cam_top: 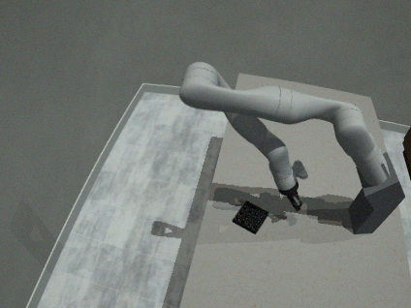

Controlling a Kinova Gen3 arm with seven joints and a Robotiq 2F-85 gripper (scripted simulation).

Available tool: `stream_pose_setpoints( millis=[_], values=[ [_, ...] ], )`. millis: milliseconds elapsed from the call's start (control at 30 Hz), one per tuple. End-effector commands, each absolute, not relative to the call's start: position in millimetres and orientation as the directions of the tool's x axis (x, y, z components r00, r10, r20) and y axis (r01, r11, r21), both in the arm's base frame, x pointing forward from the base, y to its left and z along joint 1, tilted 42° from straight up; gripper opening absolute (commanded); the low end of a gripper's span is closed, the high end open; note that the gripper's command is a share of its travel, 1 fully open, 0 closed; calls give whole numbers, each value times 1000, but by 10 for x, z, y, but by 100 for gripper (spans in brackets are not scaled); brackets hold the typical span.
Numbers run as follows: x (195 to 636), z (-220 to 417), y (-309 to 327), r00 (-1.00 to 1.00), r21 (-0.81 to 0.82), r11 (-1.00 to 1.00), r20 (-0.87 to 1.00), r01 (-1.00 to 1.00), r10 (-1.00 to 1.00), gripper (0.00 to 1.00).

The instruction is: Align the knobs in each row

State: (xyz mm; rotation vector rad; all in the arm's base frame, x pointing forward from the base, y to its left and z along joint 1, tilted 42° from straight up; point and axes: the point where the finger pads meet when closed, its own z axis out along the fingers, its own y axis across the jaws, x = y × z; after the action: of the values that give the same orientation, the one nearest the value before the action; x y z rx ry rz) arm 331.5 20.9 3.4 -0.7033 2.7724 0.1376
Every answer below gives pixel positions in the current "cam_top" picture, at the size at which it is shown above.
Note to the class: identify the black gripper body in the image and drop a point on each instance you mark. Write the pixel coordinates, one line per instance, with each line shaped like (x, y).
(291, 192)

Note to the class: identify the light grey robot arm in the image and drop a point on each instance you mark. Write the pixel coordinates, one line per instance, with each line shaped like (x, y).
(274, 103)

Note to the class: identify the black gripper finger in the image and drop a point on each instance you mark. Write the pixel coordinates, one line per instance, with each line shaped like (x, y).
(296, 203)

